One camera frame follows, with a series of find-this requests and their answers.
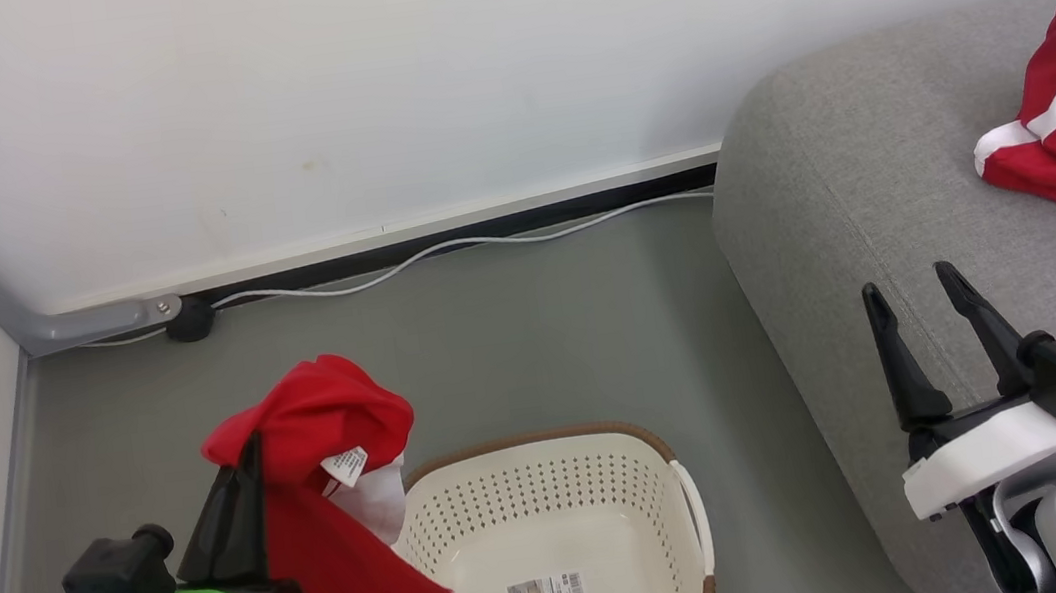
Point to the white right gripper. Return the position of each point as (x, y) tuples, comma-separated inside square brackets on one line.
[(991, 456)]

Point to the red garment with white tag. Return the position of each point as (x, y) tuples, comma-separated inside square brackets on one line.
[(351, 580)]

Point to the grey fabric sofa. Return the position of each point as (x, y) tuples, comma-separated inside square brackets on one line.
[(856, 176)]

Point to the black round floor cap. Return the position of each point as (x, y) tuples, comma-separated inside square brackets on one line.
[(191, 322)]

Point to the cream plastic laundry basket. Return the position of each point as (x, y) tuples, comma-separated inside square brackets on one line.
[(552, 495)]

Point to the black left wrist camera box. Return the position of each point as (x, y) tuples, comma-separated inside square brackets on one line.
[(119, 578)]

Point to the grey wall conduit pipe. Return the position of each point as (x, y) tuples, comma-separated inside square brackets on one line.
[(88, 323)]

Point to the white wall skirting strip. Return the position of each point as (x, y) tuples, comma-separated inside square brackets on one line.
[(477, 206)]

